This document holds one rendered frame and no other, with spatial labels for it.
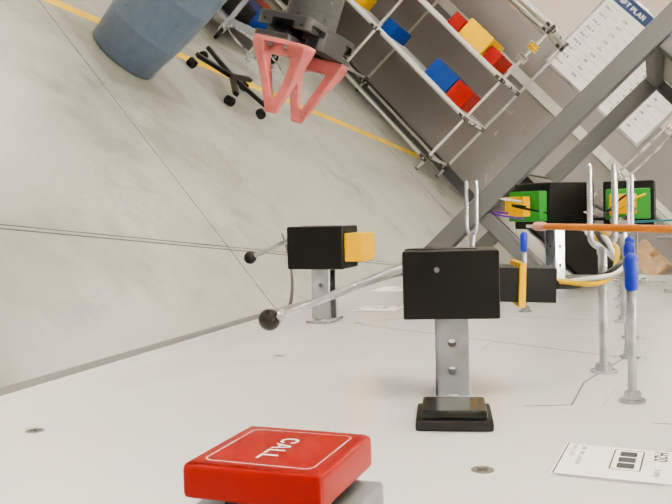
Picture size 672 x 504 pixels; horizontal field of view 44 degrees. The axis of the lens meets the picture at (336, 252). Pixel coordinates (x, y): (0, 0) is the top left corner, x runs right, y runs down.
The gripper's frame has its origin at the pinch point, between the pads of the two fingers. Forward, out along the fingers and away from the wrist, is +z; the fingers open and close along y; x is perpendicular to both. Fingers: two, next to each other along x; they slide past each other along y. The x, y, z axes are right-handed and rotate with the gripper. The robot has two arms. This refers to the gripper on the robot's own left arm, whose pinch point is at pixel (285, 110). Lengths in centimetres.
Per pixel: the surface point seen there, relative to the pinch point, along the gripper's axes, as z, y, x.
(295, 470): 14, -53, -38
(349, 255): 12.5, -1.6, -12.9
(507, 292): 8.9, -28.4, -36.3
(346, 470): 14, -51, -39
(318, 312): 19.2, -0.4, -10.8
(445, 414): 15, -35, -37
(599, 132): -21, 116, -8
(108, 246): 47, 124, 130
